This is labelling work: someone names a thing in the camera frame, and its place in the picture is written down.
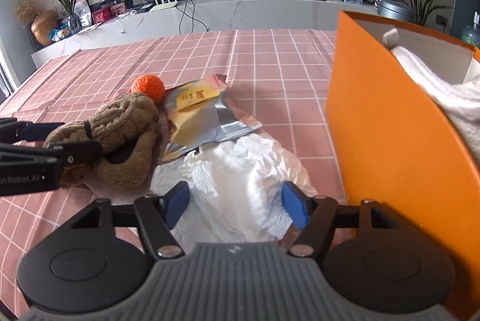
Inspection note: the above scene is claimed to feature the pink checkered tablecloth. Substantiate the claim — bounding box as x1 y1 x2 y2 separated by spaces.
1 29 345 317

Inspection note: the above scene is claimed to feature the grey metal trash bin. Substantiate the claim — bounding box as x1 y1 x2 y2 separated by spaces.
377 0 416 23

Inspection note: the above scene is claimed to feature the beige drawstring cloth bag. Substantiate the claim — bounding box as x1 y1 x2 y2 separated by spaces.
382 28 479 145

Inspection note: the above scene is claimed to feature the gold round vase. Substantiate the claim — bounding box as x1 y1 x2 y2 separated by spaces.
31 10 59 46

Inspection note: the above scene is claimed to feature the brown plush toy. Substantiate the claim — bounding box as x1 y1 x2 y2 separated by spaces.
44 92 160 190

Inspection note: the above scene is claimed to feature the orange crochet ball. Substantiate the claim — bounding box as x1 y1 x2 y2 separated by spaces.
128 74 165 105

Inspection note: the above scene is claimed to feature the white marble TV console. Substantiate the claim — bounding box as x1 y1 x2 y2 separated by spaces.
32 0 377 68

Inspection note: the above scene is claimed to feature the silver yellow wipes pack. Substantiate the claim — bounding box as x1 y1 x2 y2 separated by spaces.
163 74 262 162

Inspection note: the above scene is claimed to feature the orange cardboard box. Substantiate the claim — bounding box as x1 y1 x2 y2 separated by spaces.
326 11 479 320

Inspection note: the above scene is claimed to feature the white cloth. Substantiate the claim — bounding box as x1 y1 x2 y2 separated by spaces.
150 132 317 252

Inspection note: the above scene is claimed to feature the blue water jug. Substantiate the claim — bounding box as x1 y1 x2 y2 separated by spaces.
460 11 480 48

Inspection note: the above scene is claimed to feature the black power cable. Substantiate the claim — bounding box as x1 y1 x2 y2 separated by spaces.
177 0 209 36

